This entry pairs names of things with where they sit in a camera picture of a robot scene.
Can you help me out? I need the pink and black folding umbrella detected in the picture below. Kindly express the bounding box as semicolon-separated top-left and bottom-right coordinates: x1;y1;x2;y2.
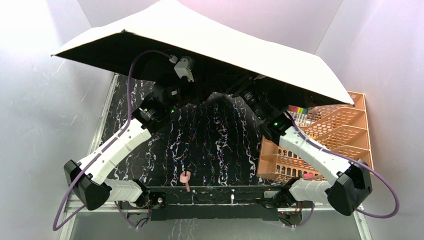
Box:
55;0;351;108

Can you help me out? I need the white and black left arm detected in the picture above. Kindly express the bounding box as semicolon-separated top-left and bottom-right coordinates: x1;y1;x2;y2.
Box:
63;77;201;211

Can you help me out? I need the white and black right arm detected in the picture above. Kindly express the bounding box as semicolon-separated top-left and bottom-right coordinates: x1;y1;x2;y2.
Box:
229;79;373;216

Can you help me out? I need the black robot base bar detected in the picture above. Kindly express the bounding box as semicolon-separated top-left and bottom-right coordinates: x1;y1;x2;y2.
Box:
149;185;296;221

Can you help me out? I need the pack of coloured markers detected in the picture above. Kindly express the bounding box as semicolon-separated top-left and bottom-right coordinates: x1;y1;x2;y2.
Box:
287;105;310;126

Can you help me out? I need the orange plastic desk organizer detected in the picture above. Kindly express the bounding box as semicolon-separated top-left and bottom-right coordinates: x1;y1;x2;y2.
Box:
256;91;373;183

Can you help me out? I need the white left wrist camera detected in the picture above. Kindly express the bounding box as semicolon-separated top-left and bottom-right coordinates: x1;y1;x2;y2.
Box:
169;55;195;83

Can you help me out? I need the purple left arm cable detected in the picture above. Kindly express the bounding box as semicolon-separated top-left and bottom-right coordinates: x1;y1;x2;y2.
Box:
52;49;173;232

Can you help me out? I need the aluminium table frame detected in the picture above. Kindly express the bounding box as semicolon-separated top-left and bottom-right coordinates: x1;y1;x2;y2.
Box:
56;72;374;240

